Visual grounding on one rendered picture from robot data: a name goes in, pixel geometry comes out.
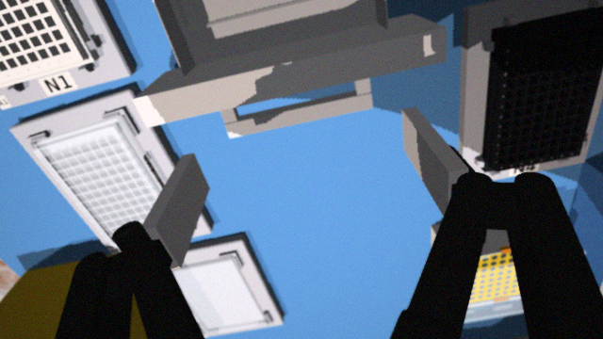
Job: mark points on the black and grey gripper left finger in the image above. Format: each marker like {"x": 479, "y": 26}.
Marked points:
{"x": 149, "y": 253}

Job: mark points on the blue bench mat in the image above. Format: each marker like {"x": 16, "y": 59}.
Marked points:
{"x": 334, "y": 212}

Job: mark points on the white multiwell plate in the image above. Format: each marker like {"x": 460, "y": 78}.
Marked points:
{"x": 98, "y": 165}

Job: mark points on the white multi-well plate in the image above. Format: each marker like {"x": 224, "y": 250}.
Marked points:
{"x": 39, "y": 37}

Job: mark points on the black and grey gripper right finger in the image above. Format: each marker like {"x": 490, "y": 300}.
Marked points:
{"x": 560, "y": 295}

